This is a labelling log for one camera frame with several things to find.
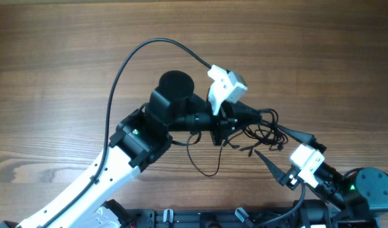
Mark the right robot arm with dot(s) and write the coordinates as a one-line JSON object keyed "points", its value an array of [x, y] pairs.
{"points": [[359, 194]]}

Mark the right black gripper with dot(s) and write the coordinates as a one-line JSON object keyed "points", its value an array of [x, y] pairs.
{"points": [[301, 136]]}

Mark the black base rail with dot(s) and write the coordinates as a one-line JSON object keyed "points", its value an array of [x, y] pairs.
{"points": [[169, 218]]}

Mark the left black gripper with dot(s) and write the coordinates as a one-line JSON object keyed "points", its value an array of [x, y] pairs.
{"points": [[224, 123]]}

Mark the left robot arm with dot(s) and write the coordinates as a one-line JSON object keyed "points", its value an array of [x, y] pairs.
{"points": [[140, 140]]}

